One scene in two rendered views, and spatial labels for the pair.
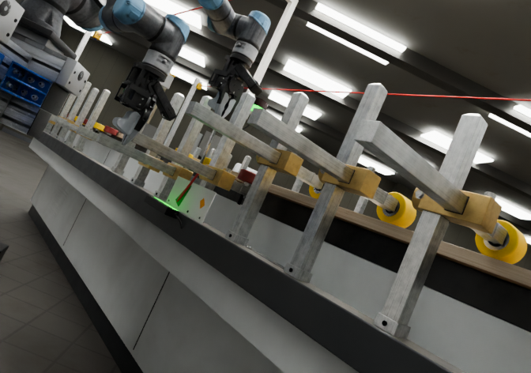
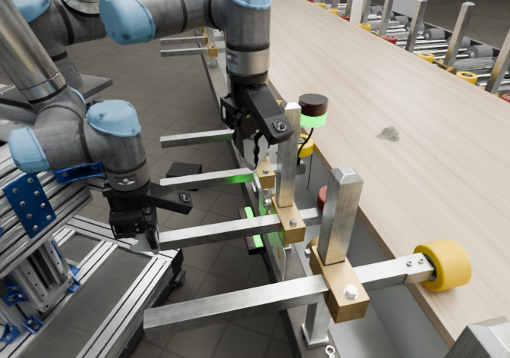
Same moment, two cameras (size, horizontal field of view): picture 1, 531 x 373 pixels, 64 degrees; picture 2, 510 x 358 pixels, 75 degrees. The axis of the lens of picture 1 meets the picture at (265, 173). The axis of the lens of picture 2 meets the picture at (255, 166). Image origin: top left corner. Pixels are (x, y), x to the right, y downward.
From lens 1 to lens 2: 0.98 m
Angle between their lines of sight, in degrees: 48
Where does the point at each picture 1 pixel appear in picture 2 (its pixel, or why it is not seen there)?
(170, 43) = (114, 158)
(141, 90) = (126, 221)
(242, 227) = (313, 336)
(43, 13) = not seen: hidden behind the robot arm
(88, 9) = (82, 27)
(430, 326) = not seen: outside the picture
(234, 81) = (247, 120)
